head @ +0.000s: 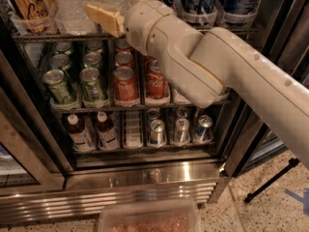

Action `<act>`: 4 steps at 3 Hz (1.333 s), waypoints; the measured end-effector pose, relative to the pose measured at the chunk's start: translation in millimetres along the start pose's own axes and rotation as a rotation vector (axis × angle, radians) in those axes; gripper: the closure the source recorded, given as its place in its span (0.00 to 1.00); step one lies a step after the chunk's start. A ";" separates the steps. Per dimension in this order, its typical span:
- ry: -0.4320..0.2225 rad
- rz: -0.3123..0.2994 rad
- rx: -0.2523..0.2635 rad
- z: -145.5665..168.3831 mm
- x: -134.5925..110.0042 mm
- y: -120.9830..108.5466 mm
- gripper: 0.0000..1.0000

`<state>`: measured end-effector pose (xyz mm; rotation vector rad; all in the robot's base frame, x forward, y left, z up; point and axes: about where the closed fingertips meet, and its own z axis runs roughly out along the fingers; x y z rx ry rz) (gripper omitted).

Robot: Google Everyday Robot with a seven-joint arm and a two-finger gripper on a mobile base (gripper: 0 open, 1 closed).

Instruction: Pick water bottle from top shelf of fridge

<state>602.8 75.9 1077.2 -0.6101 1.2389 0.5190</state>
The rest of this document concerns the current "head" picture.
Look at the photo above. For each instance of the blue floor tape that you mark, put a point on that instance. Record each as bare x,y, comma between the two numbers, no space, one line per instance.
303,199

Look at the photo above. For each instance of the blue silver can back middle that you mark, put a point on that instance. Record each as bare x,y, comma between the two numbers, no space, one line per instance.
182,112

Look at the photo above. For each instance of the brown tea bottle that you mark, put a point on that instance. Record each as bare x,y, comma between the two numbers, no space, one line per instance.
107,134
79,133

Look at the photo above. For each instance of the blue silver can front middle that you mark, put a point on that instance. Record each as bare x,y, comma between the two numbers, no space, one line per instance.
181,130

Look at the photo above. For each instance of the blue silver can front left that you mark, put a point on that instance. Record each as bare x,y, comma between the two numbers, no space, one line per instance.
157,129

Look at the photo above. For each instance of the red Coca-Cola can front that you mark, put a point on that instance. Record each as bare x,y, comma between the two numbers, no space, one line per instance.
156,82

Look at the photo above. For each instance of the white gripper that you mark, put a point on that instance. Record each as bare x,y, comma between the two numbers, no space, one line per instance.
137,23

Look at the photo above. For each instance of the blue silver can front right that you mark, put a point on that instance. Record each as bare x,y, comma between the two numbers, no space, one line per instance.
203,128

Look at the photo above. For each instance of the stainless steel fridge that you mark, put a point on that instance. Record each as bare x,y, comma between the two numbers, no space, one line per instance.
43,175

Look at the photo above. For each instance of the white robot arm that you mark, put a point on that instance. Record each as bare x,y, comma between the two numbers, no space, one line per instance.
201,66

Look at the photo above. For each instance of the clear plastic bin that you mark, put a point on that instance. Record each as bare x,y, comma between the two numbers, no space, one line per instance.
177,215

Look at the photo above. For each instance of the blue Pepsi bottle middle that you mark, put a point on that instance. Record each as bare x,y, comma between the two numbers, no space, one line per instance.
198,11

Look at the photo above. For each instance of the green can front left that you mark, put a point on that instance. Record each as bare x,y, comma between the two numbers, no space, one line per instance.
57,83

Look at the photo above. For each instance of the red Coca-Cola can middle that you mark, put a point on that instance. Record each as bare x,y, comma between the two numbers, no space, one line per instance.
148,58

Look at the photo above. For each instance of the empty white bottom tray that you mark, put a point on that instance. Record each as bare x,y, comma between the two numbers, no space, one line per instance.
133,137

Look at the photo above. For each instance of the green can back left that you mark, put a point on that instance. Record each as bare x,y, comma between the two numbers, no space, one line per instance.
64,48

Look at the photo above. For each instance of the blue silver can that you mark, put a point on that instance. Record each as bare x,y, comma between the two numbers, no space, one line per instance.
181,130
157,129
153,114
182,112
203,128

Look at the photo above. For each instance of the green can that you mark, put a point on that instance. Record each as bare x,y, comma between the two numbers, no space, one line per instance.
64,48
90,79
92,60
63,62
57,83
95,46

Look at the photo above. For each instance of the blue silver can back left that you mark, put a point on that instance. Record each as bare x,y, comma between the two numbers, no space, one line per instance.
153,114

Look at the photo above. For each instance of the black tripod leg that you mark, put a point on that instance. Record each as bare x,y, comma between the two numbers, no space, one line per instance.
291,164

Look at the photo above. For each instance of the brown tea bottle right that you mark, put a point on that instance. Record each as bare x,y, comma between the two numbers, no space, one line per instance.
107,134

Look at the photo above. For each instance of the green can middle left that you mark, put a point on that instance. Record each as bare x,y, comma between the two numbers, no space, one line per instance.
63,62

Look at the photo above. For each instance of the red coca-cola can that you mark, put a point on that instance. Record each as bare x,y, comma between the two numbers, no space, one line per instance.
156,82
148,58

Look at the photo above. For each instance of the brown tea bottle left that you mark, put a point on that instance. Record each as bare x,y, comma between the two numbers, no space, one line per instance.
79,133

